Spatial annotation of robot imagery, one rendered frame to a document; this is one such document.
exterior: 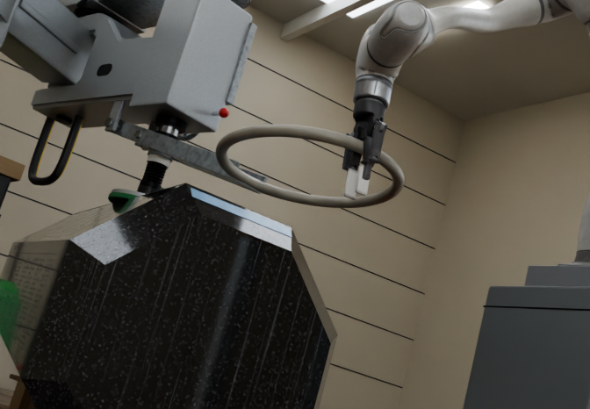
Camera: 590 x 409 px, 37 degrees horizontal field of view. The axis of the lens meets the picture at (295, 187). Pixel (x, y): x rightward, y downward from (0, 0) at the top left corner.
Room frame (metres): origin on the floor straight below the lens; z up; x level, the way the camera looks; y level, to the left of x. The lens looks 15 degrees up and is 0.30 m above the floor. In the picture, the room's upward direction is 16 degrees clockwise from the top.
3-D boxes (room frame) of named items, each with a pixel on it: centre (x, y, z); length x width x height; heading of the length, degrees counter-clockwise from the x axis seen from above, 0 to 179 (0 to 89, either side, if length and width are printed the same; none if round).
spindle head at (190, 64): (2.70, 0.48, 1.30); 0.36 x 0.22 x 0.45; 44
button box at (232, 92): (2.67, 0.30, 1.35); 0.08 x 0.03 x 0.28; 44
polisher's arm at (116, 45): (2.94, 0.69, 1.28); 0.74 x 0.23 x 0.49; 44
